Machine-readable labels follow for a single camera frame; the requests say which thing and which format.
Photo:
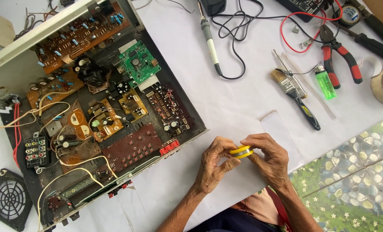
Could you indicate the black electronic box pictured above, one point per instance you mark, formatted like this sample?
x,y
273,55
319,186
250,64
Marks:
x,y
302,7

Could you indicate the clear tester screwdriver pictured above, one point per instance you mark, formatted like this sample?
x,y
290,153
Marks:
x,y
290,75

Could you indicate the black tape roll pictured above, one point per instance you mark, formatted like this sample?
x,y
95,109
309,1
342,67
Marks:
x,y
341,17

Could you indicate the small yellow circuit board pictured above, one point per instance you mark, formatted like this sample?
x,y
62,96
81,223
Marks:
x,y
132,104

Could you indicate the display circuit board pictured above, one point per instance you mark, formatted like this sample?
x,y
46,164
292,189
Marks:
x,y
77,188

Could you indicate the red-brown button circuit board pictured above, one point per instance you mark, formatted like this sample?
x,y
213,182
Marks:
x,y
132,148

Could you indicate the brown circuit board with knobs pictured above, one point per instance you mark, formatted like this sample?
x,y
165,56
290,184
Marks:
x,y
54,88

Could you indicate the red speaker terminal block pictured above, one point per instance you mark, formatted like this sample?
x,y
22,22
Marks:
x,y
169,147

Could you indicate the person's right hand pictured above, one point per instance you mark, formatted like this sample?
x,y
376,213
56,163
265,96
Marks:
x,y
273,162

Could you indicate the orange power circuit board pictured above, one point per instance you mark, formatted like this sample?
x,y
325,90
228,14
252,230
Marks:
x,y
106,121

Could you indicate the person's pink shirt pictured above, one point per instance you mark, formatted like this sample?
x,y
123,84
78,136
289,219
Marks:
x,y
260,206

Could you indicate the open metal amplifier chassis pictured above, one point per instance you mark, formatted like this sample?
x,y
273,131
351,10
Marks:
x,y
140,135

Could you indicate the black transformer block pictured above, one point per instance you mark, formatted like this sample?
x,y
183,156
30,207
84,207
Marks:
x,y
90,71

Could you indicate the black fan grille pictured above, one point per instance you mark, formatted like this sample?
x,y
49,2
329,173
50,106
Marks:
x,y
9,199

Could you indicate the black jack socket block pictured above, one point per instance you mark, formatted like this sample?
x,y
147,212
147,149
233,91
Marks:
x,y
36,151

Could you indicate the red black pliers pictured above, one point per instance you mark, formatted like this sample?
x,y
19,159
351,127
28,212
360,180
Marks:
x,y
331,61

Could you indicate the green circuit board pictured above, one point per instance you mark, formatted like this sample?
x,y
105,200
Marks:
x,y
139,63

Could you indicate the white paper sheet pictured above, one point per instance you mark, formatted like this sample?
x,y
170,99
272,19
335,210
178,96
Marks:
x,y
243,96

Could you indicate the small metal bracket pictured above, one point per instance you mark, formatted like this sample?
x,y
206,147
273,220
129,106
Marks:
x,y
295,30
307,42

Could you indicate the grey white soldering iron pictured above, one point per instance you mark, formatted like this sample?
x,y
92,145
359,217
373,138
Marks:
x,y
209,38

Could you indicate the large brown circuit board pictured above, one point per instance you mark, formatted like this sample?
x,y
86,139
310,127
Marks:
x,y
78,37

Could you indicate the green lighter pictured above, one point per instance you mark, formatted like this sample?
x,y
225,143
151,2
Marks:
x,y
326,84

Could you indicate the white tape roll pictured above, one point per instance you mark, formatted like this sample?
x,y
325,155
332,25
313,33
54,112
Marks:
x,y
376,62

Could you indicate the floral pebble print tablecloth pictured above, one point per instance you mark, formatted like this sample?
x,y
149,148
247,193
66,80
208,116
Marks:
x,y
356,180

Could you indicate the black power adapter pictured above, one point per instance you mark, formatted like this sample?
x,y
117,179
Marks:
x,y
213,6

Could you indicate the clear plastic stick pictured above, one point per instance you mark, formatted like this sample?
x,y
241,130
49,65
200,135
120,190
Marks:
x,y
314,93

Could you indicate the person's left hand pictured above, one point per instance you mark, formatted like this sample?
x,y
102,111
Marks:
x,y
210,167

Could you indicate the dark circuit board with capacitors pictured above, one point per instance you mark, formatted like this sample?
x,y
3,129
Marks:
x,y
169,108

